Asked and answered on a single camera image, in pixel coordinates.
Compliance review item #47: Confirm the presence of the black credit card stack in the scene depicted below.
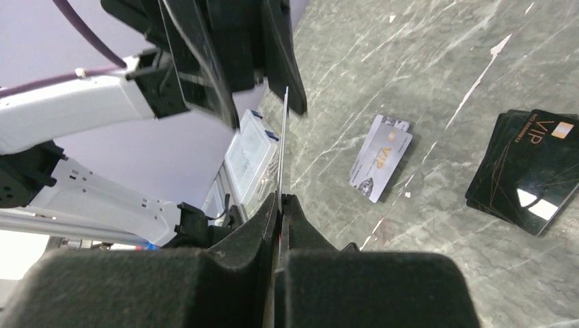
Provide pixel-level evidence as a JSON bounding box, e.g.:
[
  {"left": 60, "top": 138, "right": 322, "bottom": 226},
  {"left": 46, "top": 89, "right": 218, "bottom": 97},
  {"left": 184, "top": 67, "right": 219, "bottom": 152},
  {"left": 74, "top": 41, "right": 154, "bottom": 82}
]
[{"left": 465, "top": 109, "right": 578, "bottom": 236}]

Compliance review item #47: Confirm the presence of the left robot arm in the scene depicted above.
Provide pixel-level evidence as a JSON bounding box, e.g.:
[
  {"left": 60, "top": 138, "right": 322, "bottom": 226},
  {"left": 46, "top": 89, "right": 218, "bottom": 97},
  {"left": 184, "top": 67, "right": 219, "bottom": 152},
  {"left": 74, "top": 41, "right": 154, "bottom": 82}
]
[{"left": 1, "top": 1, "right": 307, "bottom": 248}]

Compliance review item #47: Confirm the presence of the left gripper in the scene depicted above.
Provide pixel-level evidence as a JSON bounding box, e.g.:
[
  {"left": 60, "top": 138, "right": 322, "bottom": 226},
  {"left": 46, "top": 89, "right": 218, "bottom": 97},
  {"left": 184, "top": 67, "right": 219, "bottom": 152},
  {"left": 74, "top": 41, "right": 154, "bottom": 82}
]
[{"left": 100, "top": 0, "right": 307, "bottom": 129}]

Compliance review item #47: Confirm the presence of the clear plastic screw box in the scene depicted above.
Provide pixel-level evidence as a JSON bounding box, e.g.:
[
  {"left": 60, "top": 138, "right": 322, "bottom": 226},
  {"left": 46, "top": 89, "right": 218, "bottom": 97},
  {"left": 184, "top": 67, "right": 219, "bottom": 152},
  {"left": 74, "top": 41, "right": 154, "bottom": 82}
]
[{"left": 225, "top": 109, "right": 279, "bottom": 221}]

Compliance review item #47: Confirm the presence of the aluminium frame rail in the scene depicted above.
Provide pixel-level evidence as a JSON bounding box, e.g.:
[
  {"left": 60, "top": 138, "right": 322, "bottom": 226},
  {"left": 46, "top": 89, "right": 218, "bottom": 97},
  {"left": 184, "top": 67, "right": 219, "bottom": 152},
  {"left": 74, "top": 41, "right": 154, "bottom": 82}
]
[{"left": 0, "top": 163, "right": 245, "bottom": 252}]

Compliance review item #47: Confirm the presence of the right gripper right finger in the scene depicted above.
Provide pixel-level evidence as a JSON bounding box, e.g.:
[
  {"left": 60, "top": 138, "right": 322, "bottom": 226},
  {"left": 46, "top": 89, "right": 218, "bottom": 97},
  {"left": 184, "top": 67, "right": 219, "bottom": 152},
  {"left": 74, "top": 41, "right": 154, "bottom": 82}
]
[{"left": 274, "top": 195, "right": 480, "bottom": 327}]

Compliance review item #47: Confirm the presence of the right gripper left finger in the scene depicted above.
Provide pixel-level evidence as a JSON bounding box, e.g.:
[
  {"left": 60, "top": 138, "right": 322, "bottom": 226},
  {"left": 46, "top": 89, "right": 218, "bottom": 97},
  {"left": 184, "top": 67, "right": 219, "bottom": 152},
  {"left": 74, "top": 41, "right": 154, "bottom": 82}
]
[{"left": 1, "top": 193, "right": 278, "bottom": 327}]

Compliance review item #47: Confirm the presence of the black VIP credit card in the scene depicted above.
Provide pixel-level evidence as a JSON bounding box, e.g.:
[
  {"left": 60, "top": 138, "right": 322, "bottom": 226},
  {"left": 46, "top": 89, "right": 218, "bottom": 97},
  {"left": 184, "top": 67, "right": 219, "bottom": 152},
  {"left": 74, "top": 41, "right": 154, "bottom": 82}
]
[{"left": 277, "top": 86, "right": 290, "bottom": 217}]

